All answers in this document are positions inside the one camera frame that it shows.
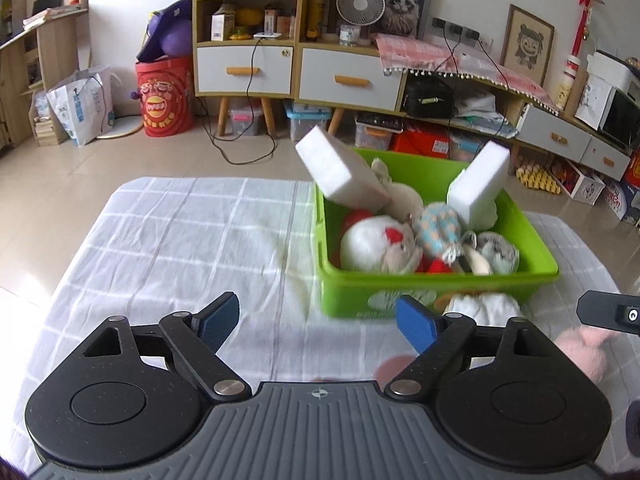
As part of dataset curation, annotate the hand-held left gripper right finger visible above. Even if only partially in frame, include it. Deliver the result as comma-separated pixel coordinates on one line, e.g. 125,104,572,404
383,295,564,402

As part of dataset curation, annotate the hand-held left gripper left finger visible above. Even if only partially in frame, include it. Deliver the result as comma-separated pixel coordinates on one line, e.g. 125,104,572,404
74,291,252,403

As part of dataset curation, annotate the pink plush toy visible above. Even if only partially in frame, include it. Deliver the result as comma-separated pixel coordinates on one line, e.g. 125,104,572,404
555,327,626,386

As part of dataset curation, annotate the white cloth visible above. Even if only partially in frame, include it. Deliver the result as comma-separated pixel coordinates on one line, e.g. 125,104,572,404
442,292,526,326

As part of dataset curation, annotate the green plastic bin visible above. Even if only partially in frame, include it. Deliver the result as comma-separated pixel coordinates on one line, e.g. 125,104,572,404
312,147,560,320

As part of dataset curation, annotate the white plush with red comb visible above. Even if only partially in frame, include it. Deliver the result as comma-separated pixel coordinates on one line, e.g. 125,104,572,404
340,209,451,276

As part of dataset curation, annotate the grey white plush toy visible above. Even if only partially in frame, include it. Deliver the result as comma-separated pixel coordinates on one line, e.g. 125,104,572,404
475,230,521,276

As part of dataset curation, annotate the white foam block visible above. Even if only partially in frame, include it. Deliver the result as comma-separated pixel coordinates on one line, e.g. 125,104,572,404
295,125,392,209
446,140,511,227

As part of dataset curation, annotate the white checkered blanket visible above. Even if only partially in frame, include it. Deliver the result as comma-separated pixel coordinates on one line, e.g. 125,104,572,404
20,176,640,476

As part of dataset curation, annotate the white and blue carton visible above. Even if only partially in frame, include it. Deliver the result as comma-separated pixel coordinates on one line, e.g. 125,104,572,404
600,180,640,226

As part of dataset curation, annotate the white box with red print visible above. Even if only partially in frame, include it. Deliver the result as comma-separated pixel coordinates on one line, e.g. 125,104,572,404
547,157,607,206

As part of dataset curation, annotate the yellow egg tray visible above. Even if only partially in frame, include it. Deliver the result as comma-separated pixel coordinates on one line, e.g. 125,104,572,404
516,155,562,196

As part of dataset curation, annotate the clear box with pastel contents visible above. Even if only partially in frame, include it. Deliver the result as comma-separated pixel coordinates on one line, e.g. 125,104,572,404
447,132,488,163

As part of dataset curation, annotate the red cardboard box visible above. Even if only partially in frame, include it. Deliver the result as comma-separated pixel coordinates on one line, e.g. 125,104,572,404
390,120,451,158

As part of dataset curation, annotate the black microwave oven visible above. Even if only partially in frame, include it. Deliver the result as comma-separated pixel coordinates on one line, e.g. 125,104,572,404
597,87,640,148

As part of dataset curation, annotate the clear box with pink contents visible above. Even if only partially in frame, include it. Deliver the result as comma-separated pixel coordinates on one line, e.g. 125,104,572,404
227,100,266,137

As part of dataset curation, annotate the paper sheet with drawing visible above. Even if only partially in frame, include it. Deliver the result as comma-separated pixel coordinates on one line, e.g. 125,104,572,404
575,74,615,130

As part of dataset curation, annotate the clear box with blue lid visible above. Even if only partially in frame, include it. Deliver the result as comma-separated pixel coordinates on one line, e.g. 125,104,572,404
284,101,332,142

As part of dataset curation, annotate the white round floor base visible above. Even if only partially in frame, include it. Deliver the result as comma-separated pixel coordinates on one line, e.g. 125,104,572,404
95,112,143,140

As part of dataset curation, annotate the pile of folded fabrics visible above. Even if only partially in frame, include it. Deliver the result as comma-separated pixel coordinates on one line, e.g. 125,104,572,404
452,91,521,138

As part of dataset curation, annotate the black bag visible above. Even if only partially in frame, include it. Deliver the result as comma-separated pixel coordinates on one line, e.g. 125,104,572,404
402,76,456,120

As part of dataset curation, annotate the red printed bucket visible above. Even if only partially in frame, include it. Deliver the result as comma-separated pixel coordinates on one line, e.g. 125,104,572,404
135,56,195,137

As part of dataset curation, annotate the white printer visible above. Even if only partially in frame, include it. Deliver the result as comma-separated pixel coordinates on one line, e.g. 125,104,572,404
585,50,640,96

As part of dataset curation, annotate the low wooden cabinet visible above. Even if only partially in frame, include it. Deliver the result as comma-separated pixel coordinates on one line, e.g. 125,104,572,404
297,40,632,181

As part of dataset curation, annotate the white paper shopping bag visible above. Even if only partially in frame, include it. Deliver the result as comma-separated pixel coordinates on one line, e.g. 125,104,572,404
46,65,116,147

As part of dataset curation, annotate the tall wooden shelf cabinet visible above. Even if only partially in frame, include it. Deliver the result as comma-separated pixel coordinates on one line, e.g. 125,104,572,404
192,0,307,137

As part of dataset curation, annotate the pink tasselled cloth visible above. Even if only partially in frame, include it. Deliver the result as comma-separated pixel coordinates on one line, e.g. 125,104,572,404
375,34,561,116

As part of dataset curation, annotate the framed cartoon drawing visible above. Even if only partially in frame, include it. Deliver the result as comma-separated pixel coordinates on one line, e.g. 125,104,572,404
500,4,556,88

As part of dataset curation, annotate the small white carton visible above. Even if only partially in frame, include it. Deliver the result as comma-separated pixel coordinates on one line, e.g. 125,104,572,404
211,2,236,41

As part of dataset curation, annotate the framed cat picture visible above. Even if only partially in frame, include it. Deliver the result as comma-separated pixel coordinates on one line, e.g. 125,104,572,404
375,0,435,41

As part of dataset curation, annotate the wooden desk shelf unit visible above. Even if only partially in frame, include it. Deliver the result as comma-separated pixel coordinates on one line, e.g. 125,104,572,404
0,0,93,148

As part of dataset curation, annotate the yellow toy figure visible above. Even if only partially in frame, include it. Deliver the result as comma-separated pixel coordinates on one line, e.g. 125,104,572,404
306,0,326,42

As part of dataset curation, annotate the small white fan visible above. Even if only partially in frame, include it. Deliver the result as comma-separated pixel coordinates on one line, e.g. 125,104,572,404
336,0,386,41

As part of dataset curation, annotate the clear box with orange handle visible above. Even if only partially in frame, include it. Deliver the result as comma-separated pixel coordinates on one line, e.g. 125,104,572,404
355,112,405,152

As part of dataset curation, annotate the black power cable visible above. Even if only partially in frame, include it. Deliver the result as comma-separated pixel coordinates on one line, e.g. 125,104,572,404
200,37,277,165

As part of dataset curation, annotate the wall socket row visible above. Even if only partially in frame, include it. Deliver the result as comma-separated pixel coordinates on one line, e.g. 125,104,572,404
431,17,493,46

